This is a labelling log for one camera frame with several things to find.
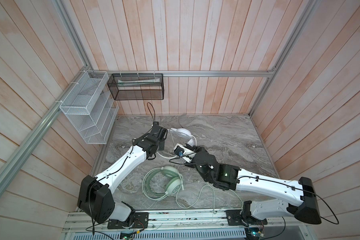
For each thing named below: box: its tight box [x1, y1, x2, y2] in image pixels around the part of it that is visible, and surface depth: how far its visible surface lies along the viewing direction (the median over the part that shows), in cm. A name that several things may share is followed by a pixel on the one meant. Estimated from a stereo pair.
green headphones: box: [142, 165, 184, 201], surface depth 83 cm
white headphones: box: [169, 128, 195, 146], surface depth 82 cm
